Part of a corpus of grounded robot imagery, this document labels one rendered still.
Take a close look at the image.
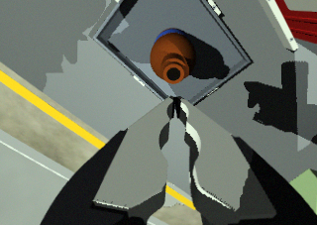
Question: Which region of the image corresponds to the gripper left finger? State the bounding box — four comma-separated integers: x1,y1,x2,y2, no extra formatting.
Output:
40,96,175,225

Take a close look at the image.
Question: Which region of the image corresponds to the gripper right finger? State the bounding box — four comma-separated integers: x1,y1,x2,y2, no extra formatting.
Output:
175,96,317,225

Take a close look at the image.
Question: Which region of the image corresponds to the red crate with dividers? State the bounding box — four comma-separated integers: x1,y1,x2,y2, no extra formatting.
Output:
275,0,317,44

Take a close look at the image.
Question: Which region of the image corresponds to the dark brown bottle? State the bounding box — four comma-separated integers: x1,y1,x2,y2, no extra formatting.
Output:
150,28,196,84

